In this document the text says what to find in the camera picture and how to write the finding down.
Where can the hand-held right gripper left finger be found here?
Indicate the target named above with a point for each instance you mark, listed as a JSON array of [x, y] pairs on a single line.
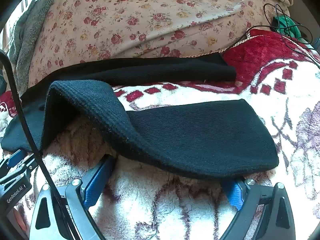
[[96, 183]]

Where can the grey fleece blanket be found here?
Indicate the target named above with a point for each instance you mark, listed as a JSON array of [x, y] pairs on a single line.
[[27, 35]]

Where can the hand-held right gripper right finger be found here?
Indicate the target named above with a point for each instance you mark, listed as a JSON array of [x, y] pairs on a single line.
[[235, 195]]

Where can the black pants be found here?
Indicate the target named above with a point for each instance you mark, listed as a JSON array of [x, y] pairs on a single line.
[[187, 135]]

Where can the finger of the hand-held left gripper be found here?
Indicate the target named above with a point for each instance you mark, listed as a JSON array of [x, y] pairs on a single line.
[[28, 167], [13, 158]]

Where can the floral quilt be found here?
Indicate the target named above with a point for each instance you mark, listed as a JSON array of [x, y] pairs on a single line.
[[125, 17]]

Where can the red and white patterned blanket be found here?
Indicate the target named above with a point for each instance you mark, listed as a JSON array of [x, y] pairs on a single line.
[[275, 105]]

